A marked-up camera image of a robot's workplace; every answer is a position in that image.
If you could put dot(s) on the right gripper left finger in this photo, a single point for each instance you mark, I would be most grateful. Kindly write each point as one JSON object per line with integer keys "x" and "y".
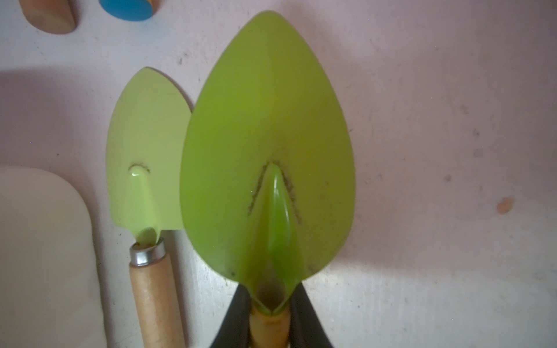
{"x": 234, "y": 330}

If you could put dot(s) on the green shovel wooden handle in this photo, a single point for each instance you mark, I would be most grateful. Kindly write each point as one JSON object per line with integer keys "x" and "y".
{"x": 50, "y": 16}

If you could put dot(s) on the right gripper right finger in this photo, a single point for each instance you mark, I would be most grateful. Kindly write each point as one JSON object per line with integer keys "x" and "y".
{"x": 306, "y": 330}

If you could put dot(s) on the white plastic storage box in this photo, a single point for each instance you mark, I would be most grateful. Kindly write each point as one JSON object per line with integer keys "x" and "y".
{"x": 50, "y": 289}

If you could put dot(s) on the green plastic shovel yellow handle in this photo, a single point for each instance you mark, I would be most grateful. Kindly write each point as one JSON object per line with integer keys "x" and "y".
{"x": 267, "y": 183}

